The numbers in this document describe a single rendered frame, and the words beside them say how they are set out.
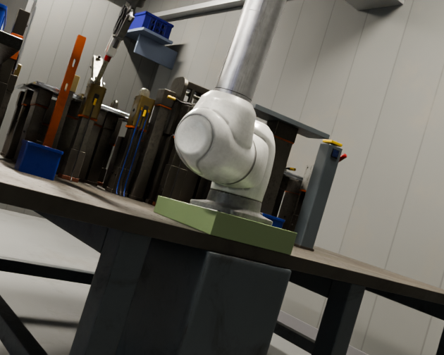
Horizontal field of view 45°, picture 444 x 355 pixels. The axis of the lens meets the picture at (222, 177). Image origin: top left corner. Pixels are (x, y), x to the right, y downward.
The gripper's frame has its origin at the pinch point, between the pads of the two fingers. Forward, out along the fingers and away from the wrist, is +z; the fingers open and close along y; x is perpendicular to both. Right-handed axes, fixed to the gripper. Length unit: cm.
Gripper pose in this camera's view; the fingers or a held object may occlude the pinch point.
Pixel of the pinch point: (113, 46)
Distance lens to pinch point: 200.0
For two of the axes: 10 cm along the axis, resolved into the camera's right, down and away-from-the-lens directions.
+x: -8.3, -2.8, -4.8
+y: -2.9, -5.2, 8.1
